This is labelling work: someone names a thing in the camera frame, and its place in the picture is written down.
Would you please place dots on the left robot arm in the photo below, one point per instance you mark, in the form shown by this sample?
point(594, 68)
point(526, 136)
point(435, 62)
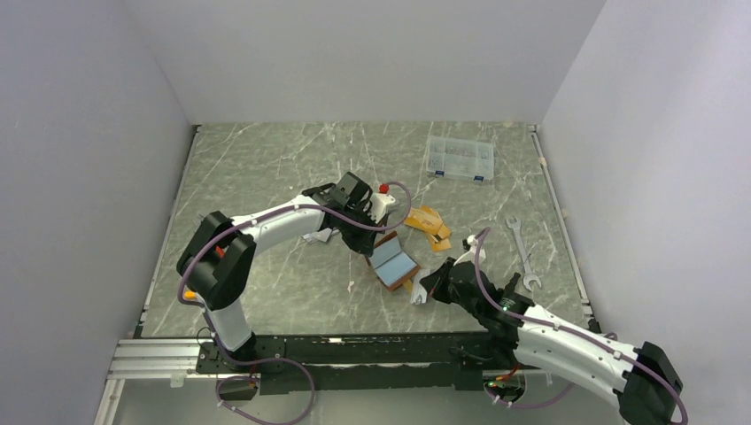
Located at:
point(215, 265)

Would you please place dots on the orange card stack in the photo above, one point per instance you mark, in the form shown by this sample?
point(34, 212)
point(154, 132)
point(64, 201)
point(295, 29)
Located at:
point(432, 225)

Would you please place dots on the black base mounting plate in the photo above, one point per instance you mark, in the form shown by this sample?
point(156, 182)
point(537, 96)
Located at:
point(458, 360)

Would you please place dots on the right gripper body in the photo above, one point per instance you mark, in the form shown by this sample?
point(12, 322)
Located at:
point(444, 288)

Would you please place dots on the brown leather card holder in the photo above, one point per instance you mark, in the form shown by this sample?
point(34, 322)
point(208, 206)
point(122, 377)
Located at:
point(391, 264)

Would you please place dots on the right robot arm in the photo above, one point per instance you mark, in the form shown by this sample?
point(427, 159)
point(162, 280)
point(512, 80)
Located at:
point(639, 381)

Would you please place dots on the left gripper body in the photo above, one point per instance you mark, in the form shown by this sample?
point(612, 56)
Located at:
point(355, 235)

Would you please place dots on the single silver VIP card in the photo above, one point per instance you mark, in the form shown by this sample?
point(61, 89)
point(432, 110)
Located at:
point(418, 294)

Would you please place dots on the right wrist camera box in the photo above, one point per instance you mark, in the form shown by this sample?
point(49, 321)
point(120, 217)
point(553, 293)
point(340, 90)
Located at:
point(472, 253)

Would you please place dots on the clear plastic organizer box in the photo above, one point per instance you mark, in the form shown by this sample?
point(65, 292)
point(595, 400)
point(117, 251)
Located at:
point(458, 159)

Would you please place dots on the silver open-end spanner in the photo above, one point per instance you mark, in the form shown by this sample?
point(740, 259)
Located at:
point(530, 279)

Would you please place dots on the aluminium rail frame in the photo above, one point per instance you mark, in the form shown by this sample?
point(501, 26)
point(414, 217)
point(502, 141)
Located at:
point(175, 360)

